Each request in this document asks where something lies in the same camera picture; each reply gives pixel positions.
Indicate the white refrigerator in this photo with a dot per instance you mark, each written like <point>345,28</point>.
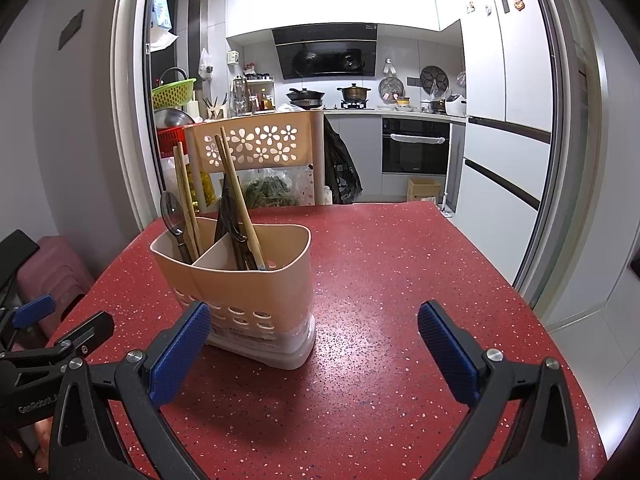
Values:
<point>500,60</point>

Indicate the black wok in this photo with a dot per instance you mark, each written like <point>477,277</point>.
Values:
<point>305,96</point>

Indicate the white rice cooker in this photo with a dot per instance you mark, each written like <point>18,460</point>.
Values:
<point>456,105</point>

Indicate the green plastic basket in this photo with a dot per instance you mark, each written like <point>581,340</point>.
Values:
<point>172,94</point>

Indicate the dark cooking pot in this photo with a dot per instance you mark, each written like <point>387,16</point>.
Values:
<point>353,94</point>

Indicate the spice rack with bottles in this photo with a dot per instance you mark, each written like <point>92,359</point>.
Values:
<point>252,95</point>

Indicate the black plastic bag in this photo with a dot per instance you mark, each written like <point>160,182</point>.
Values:
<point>342,170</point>

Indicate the dark wall switch plate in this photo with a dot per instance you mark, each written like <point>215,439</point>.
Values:
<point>71,30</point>

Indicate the steel bowl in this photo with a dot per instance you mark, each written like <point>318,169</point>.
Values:
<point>172,117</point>

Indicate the black chair back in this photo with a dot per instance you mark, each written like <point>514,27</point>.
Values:
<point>17,252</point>

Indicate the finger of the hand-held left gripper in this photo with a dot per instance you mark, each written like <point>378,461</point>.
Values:
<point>32,310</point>
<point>92,330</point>

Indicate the hanging round black tray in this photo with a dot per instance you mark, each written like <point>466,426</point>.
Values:
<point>435,80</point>

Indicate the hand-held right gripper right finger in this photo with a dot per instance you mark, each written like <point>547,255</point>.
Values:
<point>445,350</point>

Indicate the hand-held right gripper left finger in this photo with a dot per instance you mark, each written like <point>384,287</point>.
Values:
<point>182,355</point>

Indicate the tan wooden chopstick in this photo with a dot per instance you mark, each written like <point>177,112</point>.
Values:
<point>191,200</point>
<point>239,185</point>
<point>183,200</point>
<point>223,157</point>

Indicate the blue and white hanging bag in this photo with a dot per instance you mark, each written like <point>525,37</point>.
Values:
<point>164,15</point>

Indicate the cardboard box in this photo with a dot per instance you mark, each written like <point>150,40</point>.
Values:
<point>424,191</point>

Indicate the black built-in oven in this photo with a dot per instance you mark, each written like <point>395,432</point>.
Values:
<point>415,155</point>

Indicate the hanging white plastic bag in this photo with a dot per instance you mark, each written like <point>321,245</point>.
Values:
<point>205,65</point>

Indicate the yellow packet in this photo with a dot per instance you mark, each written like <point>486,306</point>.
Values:
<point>207,190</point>

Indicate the hanging steel steamer plate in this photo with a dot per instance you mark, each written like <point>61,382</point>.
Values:
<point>391,88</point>

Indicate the black range hood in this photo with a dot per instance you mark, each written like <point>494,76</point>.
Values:
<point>325,55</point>

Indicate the beige plastic utensil holder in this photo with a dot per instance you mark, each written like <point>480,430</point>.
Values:
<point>260,280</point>

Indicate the pink plastic stool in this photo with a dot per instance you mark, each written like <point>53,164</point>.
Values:
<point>55,270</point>

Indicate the person's left hand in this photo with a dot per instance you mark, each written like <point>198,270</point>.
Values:
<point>42,442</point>

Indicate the red plastic basket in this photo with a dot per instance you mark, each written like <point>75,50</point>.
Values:
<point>172,141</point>

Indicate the bag of green vegetables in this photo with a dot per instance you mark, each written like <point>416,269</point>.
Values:
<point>272,190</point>

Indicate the knife block with knives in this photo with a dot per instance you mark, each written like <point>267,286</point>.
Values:
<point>217,109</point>

